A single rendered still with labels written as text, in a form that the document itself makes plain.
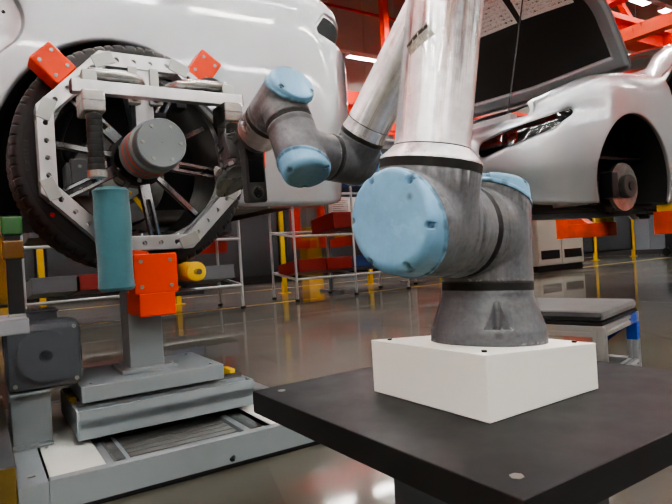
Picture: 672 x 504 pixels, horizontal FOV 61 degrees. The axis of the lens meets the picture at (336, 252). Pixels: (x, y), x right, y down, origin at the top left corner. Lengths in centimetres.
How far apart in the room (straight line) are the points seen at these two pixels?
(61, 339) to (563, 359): 124
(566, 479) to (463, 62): 54
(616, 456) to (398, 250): 35
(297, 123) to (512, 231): 42
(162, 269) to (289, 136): 74
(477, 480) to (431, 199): 34
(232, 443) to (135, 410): 30
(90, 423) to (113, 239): 50
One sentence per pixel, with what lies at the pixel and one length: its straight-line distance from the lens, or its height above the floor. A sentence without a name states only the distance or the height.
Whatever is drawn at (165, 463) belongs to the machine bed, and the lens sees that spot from 153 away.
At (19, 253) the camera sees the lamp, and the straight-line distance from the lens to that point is 135.
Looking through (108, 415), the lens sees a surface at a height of 14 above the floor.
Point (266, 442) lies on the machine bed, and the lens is 161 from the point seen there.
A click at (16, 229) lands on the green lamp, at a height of 63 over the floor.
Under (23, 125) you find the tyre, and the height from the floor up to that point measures 92.
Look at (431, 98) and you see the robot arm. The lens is 81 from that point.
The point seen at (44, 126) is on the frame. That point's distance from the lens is 164.
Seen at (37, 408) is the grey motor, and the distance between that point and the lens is 175.
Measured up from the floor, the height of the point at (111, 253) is 57.
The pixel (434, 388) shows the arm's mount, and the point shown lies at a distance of 89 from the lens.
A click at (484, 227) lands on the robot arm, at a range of 84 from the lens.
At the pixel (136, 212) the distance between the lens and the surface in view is 219.
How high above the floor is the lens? 55
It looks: level
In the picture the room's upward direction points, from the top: 4 degrees counter-clockwise
